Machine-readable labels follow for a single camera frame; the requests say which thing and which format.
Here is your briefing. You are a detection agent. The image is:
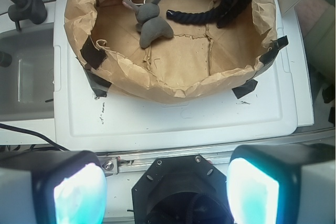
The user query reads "brown paper bag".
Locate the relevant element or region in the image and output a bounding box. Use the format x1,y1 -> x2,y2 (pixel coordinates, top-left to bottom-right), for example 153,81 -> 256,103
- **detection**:
65,0 -> 288,104

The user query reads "aluminium rail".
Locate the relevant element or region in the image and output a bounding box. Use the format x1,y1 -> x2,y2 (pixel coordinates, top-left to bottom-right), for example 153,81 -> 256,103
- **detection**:
98,127 -> 335,176

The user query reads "grey plush bunny toy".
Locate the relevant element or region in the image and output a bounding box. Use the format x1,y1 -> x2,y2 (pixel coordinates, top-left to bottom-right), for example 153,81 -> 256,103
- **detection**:
122,0 -> 174,49

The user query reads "black octagonal mount plate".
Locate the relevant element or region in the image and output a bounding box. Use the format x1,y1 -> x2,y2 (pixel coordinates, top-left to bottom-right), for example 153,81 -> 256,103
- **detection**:
132,158 -> 234,223

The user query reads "black faucet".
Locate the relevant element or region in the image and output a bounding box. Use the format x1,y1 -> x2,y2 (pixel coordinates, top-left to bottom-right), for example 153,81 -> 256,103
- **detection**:
8,0 -> 47,31

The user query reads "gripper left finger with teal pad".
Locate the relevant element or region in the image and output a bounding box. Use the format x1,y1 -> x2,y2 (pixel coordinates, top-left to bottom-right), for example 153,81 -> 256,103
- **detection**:
1,151 -> 107,223

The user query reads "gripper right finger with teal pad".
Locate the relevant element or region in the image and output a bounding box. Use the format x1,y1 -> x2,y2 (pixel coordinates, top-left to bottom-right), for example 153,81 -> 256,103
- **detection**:
226,144 -> 335,223

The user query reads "black cable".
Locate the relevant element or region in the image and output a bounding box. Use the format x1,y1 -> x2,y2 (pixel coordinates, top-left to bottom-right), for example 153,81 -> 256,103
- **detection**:
0,123 -> 70,152

